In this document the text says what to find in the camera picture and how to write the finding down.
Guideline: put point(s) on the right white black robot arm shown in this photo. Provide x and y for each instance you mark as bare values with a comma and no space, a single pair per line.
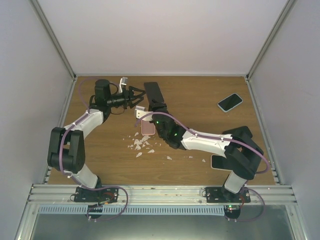
233,150

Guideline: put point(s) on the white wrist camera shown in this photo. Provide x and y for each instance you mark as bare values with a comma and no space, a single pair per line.
139,111
122,84

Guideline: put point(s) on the white debris flakes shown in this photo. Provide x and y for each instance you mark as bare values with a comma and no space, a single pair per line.
137,147

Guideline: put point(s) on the right aluminium corner post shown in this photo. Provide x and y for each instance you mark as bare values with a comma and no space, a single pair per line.
289,4

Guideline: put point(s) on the phone in white case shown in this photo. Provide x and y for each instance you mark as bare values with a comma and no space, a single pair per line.
220,163

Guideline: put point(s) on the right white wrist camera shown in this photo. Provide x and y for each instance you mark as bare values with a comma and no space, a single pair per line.
139,111

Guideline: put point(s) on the aluminium front rail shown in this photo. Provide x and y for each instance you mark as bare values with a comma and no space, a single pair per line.
163,194

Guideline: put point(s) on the purple black phone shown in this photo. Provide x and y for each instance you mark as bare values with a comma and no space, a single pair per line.
153,91

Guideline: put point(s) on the pink phone case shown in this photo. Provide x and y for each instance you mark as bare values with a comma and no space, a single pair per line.
147,128

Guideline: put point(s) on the left aluminium corner post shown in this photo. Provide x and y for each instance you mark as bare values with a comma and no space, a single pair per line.
52,36

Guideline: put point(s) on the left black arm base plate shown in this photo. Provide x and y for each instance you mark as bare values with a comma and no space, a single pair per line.
82,195

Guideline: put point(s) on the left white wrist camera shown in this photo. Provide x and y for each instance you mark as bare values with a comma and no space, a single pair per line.
122,84

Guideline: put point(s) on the aluminium corner post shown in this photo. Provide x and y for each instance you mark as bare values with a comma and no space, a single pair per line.
289,4
52,36

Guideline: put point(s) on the grey slotted cable duct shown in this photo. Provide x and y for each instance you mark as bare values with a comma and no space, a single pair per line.
196,210

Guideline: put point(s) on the phone in black case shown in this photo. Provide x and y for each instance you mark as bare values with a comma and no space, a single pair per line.
242,132

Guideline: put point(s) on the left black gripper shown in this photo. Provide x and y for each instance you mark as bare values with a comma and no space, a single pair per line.
128,99

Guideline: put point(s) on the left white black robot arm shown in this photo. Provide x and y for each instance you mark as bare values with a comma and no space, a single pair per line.
66,151

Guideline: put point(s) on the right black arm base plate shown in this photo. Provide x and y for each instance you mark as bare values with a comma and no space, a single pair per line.
218,194

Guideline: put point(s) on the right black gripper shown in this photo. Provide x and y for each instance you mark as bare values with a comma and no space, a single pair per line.
158,105

